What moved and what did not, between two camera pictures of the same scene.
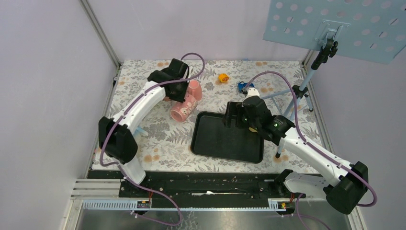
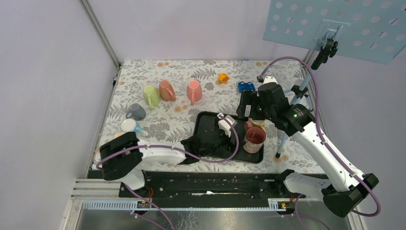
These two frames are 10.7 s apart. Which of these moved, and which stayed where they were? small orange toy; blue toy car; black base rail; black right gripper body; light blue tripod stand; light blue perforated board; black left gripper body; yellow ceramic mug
Moved: black left gripper body; yellow ceramic mug; black right gripper body
Stayed: blue toy car; small orange toy; light blue tripod stand; light blue perforated board; black base rail
